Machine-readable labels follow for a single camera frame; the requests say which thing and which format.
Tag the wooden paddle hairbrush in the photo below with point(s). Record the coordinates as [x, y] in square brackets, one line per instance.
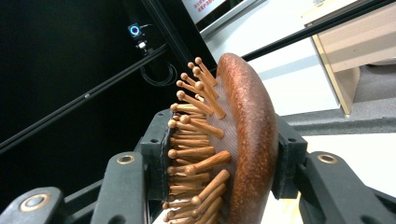
[252, 140]

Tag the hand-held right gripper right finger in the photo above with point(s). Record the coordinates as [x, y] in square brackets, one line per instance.
[289, 155]

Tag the black curtain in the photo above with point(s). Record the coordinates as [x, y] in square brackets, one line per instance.
[46, 56]

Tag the beige wooden desk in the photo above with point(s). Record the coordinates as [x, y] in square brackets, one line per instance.
[358, 43]

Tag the black metal frame rail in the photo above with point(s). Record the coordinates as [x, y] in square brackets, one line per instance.
[323, 26]
[77, 101]

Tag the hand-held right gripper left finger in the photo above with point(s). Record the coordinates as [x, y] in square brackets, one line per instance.
[155, 161]

